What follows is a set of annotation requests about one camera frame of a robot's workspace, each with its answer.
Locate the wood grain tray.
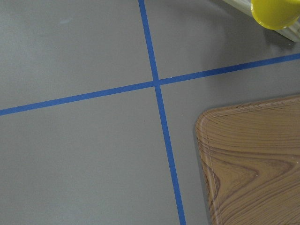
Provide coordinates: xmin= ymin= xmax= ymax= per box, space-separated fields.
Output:
xmin=195 ymin=95 xmax=300 ymax=225

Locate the yellow cup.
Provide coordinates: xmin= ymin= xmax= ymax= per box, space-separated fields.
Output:
xmin=250 ymin=0 xmax=300 ymax=30

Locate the wooden dish rack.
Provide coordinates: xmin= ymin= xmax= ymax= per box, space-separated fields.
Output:
xmin=224 ymin=0 xmax=300 ymax=42

